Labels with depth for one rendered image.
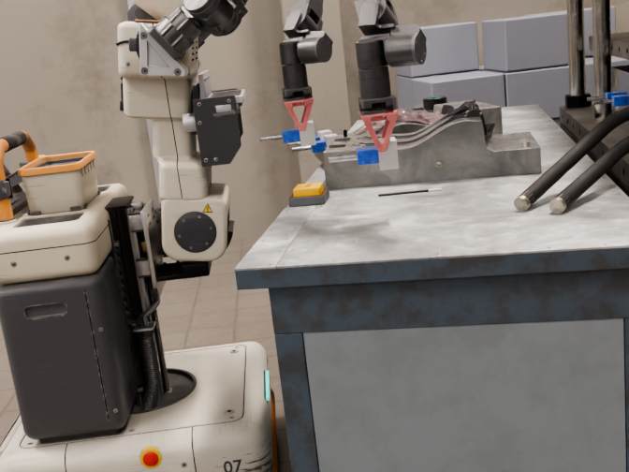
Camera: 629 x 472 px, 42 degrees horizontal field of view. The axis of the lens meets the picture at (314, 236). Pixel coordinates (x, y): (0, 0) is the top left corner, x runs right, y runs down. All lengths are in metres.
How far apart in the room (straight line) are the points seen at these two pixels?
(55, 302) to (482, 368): 1.00
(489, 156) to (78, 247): 0.96
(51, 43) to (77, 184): 2.94
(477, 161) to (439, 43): 2.45
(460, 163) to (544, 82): 2.22
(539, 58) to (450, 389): 2.84
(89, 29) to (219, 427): 3.26
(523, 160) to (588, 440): 0.71
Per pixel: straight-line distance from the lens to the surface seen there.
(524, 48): 4.09
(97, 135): 4.95
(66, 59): 4.95
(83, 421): 2.07
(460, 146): 1.93
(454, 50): 4.38
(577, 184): 1.63
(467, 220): 1.56
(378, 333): 1.41
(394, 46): 1.52
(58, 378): 2.04
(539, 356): 1.43
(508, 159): 1.94
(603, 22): 2.82
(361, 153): 1.57
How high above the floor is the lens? 1.18
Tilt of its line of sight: 14 degrees down
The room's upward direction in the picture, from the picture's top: 6 degrees counter-clockwise
